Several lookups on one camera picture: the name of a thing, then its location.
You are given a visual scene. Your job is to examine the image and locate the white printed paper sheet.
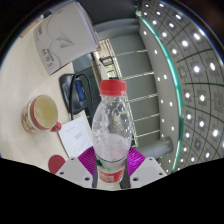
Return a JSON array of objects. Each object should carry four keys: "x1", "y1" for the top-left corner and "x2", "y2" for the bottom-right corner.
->
[{"x1": 58, "y1": 115, "x2": 94, "y2": 159}]

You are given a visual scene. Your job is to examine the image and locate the black desk device with screen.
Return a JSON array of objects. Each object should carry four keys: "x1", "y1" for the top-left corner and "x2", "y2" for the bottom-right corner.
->
[{"x1": 58, "y1": 66, "x2": 103, "y2": 116}]

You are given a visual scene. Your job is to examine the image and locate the clear red-capped water bottle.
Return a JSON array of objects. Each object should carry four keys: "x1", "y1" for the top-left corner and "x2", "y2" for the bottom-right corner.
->
[{"x1": 91, "y1": 79, "x2": 134, "y2": 191}]

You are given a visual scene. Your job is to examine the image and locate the recessed ceiling lights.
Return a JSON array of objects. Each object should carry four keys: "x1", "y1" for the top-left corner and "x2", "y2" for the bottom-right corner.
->
[{"x1": 139, "y1": 0, "x2": 224, "y2": 164}]

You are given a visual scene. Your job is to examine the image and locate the flat round red coaster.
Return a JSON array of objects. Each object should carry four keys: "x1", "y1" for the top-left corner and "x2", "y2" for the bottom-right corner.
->
[{"x1": 48, "y1": 154, "x2": 67, "y2": 175}]

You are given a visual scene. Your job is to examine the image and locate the red and cream patterned mug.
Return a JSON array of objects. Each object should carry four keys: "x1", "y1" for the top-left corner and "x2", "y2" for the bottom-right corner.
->
[{"x1": 21, "y1": 94, "x2": 63, "y2": 135}]

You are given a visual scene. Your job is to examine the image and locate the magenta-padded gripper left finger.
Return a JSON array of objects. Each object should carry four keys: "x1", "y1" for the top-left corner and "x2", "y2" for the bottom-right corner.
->
[{"x1": 54, "y1": 147, "x2": 99, "y2": 189}]

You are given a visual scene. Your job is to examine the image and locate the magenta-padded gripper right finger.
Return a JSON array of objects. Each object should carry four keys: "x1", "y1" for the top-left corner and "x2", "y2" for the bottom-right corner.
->
[{"x1": 124, "y1": 147, "x2": 168, "y2": 190}]

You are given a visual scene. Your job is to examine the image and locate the row of black office chairs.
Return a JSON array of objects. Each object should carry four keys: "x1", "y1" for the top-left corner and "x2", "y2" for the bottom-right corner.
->
[{"x1": 98, "y1": 55, "x2": 115, "y2": 68}]

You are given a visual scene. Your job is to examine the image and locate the large white cardboard box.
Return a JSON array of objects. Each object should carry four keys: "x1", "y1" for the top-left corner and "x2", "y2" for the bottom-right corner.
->
[{"x1": 33, "y1": 1, "x2": 100, "y2": 77}]

